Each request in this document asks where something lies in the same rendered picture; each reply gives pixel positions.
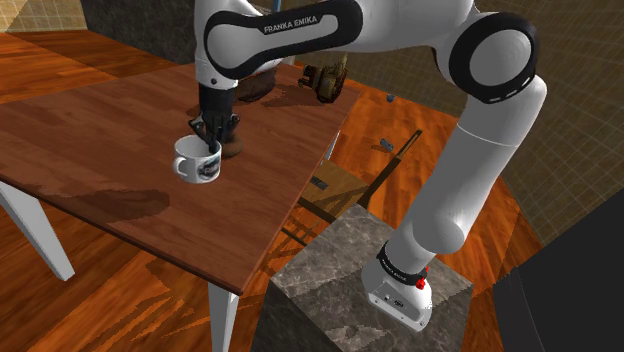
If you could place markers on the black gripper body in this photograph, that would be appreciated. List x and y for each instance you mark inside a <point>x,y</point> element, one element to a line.
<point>217,101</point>

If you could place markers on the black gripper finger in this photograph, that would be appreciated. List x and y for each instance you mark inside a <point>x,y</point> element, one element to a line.
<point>200,127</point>
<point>229,128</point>

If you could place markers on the white printed mug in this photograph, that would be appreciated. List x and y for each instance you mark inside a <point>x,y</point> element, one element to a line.
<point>199,166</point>

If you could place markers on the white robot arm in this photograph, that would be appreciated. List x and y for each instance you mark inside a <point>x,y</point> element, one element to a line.
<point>468,170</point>

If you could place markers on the small brown round object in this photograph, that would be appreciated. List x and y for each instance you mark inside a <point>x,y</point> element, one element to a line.
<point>233,145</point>

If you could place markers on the dark brown bowl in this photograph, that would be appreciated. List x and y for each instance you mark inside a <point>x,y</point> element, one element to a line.
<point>256,86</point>

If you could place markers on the wooden table with white legs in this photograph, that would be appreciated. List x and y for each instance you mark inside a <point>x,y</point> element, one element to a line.
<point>107,122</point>

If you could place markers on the brown and tan figure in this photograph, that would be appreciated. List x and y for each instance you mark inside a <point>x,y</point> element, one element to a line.
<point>325,80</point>

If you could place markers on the wooden chair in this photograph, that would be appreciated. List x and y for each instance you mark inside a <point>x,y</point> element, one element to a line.
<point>336,187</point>

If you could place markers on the small grey-blue flat object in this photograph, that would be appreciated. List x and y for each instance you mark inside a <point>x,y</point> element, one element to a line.
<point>386,144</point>

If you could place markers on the grey marble robot stand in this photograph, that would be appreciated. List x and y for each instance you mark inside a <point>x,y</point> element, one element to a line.
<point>317,287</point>

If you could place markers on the black cabinet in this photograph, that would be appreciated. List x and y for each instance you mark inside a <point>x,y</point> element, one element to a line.
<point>575,282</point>

